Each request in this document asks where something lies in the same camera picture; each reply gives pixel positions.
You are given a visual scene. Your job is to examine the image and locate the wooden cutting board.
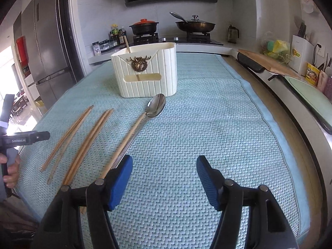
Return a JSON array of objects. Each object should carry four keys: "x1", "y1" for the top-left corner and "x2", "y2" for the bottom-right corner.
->
[{"x1": 237, "y1": 48, "x2": 302, "y2": 80}]

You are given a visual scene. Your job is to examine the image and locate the black wok with glass lid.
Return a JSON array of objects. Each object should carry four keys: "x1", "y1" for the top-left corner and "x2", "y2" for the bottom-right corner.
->
[{"x1": 175, "y1": 15, "x2": 216, "y2": 34}]

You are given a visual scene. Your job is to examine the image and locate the stainless steel refrigerator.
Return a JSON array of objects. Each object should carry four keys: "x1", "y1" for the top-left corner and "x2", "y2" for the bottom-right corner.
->
[{"x1": 13, "y1": 0, "x2": 78, "y2": 109}]

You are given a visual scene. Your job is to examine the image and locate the yellow instant noodle cup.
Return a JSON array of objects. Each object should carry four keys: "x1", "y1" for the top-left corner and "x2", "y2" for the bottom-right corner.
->
[{"x1": 306, "y1": 62, "x2": 321, "y2": 87}]

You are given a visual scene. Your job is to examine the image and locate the pink cup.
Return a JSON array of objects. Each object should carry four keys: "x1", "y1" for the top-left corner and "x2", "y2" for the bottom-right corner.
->
[{"x1": 317, "y1": 70, "x2": 332, "y2": 94}]

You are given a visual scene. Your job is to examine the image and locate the light blue woven mat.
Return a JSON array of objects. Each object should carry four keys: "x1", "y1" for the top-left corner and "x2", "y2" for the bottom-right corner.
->
[{"x1": 17, "y1": 53, "x2": 310, "y2": 249}]

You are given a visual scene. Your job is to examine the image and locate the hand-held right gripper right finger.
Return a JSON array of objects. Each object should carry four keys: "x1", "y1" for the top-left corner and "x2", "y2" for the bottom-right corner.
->
[{"x1": 196, "y1": 156, "x2": 301, "y2": 249}]

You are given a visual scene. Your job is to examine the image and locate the green tray with black rim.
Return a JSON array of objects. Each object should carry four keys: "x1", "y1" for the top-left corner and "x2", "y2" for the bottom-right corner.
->
[{"x1": 268, "y1": 74, "x2": 332, "y2": 135}]

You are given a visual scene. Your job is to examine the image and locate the black pot with red lid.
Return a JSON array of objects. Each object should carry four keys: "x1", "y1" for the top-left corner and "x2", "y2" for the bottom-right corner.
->
[{"x1": 129, "y1": 19, "x2": 159, "y2": 36}]

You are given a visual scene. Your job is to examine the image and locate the black gas stove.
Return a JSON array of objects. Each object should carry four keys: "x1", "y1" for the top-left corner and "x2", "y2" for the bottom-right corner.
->
[{"x1": 133, "y1": 32, "x2": 224, "y2": 45}]

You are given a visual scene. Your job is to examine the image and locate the pink wall sticker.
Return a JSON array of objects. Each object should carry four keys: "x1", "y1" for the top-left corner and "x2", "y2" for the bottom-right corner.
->
[{"x1": 298, "y1": 0, "x2": 320, "y2": 14}]

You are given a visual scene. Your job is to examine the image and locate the metal spoon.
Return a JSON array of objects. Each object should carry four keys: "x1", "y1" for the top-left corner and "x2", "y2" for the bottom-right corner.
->
[{"x1": 111, "y1": 93, "x2": 167, "y2": 170}]

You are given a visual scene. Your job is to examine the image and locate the person's left hand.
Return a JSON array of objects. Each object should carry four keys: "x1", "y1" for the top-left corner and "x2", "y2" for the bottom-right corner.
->
[{"x1": 0, "y1": 154, "x2": 21, "y2": 189}]

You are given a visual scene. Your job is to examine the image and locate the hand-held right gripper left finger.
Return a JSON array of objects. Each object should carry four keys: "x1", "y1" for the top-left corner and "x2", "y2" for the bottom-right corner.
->
[{"x1": 31, "y1": 154, "x2": 133, "y2": 249}]

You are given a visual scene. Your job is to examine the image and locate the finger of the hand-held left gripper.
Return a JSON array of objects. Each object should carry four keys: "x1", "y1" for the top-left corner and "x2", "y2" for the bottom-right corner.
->
[{"x1": 27, "y1": 131, "x2": 50, "y2": 145}]

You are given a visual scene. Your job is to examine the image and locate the red hanging decoration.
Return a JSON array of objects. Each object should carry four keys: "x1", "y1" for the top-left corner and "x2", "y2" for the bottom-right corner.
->
[{"x1": 16, "y1": 36, "x2": 29, "y2": 66}]

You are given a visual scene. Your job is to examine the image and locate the cream ribbed utensil holder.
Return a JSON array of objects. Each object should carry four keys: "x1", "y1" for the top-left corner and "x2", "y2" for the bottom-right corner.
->
[{"x1": 111, "y1": 42, "x2": 177, "y2": 98}]

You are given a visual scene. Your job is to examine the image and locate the black curved tray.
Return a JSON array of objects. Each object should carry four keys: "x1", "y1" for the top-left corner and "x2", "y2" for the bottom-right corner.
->
[{"x1": 237, "y1": 52, "x2": 265, "y2": 73}]

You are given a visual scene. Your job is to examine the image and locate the white knife block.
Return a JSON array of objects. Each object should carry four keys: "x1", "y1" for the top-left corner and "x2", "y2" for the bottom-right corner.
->
[{"x1": 290, "y1": 22, "x2": 315, "y2": 74}]

